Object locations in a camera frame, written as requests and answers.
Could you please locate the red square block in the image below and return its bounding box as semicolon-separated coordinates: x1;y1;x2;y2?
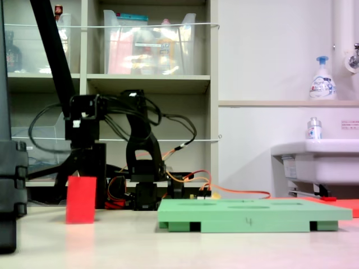
66;175;98;225

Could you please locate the thin black tripod strut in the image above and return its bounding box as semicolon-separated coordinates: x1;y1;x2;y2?
26;161;71;180

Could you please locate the notched black stack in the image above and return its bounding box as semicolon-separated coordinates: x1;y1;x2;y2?
0;139;29;255

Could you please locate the black tripod leg tube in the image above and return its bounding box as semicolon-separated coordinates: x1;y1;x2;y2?
29;0;77;118

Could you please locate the beige shelf unit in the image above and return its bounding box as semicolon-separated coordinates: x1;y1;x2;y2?
0;0;219;188

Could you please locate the large clear storage bin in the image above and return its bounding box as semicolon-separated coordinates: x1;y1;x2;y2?
103;10;197;76

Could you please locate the dark round bottle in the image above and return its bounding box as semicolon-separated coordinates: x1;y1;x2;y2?
4;30;23;73

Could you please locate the pink capped bottle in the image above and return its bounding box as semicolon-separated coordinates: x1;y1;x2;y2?
157;18;177;74

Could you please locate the green shape sorter board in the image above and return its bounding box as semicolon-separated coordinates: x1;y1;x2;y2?
157;198;353;233

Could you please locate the small clear sanitizer bottle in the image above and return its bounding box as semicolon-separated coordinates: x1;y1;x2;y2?
306;117;323;140

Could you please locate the white sink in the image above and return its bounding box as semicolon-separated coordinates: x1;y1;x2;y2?
270;138;359;197

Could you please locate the white foam soap bottle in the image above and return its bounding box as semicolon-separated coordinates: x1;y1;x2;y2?
309;55;337;101

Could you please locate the metal faucet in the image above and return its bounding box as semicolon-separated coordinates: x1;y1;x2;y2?
344;42;359;74

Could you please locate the black arm wire bundle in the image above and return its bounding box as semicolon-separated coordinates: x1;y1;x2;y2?
99;94;163;141

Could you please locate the black gripper wire loop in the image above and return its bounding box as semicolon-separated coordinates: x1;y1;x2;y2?
27;103;71;154

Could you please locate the dark grey upright post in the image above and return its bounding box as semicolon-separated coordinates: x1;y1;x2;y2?
0;0;12;141

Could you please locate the long black cable pair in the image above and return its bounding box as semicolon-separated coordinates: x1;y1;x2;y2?
151;112;197;149

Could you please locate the circuit board with wires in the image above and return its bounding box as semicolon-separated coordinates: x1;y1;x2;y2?
189;188;221;201

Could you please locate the white shelf guard wire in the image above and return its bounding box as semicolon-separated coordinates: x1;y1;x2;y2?
4;22;220;30
11;134;223;143

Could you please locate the orange wire loop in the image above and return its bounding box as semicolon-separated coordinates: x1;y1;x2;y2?
162;145;271;200

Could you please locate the beige wall ledge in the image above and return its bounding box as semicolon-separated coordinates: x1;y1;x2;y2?
218;100;359;108

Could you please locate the white wall label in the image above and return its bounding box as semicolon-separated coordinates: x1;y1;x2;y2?
340;119;359;131

